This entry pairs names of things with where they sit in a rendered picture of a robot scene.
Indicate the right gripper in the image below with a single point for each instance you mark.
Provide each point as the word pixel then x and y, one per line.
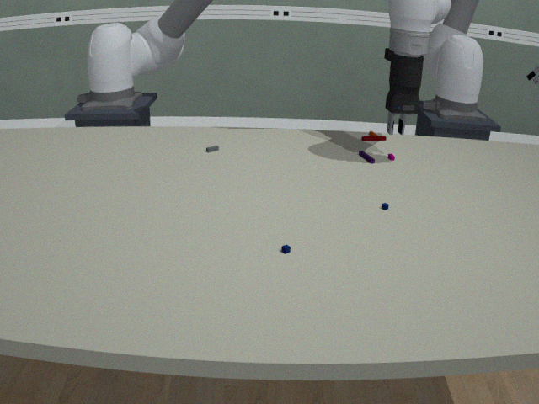
pixel 407 49

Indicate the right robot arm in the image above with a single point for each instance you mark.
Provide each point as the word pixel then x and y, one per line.
pixel 116 56

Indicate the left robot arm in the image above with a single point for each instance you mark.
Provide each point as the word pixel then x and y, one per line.
pixel 456 65

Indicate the dark red flat bar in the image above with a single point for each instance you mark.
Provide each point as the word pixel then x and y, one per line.
pixel 373 138

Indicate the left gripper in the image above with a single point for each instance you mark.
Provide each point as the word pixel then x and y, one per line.
pixel 532 74

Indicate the purple rod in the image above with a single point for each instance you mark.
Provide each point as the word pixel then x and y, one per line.
pixel 367 157

